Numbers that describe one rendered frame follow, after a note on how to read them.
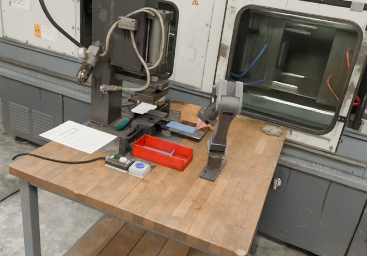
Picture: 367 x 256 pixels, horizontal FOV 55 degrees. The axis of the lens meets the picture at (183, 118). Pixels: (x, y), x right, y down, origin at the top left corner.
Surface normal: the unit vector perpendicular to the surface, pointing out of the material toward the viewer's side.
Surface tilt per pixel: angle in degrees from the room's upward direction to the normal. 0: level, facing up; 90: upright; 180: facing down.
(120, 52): 90
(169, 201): 0
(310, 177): 90
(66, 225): 0
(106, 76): 90
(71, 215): 0
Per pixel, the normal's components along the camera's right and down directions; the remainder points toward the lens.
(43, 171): 0.12, -0.91
